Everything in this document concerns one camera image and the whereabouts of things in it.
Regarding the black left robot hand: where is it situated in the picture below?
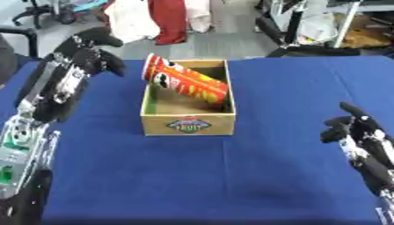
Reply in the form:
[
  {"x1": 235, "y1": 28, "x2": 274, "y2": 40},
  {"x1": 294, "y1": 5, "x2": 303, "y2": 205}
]
[{"x1": 13, "y1": 26, "x2": 128, "y2": 124}]

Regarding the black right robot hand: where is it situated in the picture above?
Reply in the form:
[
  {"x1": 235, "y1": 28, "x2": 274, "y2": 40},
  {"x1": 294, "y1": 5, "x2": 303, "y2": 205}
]
[{"x1": 318, "y1": 101, "x2": 394, "y2": 197}]

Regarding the tan cardboard box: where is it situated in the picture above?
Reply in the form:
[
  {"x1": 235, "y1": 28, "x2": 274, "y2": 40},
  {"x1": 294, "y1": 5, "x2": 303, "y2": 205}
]
[{"x1": 138, "y1": 59, "x2": 237, "y2": 137}]

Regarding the black office chair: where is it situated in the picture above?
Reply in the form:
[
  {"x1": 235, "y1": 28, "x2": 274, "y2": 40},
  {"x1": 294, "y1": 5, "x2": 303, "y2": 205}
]
[{"x1": 11, "y1": 0, "x2": 79, "y2": 30}]

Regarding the red cloth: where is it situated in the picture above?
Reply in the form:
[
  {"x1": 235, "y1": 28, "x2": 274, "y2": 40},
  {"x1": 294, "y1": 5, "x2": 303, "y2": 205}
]
[{"x1": 146, "y1": 0, "x2": 190, "y2": 47}]

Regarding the red chip can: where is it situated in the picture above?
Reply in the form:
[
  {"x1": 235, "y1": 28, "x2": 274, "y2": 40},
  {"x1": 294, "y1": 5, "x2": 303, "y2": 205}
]
[{"x1": 142, "y1": 53, "x2": 230, "y2": 105}]

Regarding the white bag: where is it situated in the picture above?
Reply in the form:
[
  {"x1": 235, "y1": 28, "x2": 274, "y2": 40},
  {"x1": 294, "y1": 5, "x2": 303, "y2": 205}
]
[{"x1": 298, "y1": 12, "x2": 340, "y2": 45}]

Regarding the black tripod stand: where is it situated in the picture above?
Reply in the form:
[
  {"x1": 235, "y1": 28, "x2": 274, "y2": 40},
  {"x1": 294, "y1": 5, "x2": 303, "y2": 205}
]
[{"x1": 253, "y1": 0, "x2": 363, "y2": 58}]

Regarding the pink white cloth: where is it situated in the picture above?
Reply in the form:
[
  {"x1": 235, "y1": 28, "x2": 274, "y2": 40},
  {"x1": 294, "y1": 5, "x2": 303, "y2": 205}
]
[{"x1": 183, "y1": 0, "x2": 215, "y2": 33}]

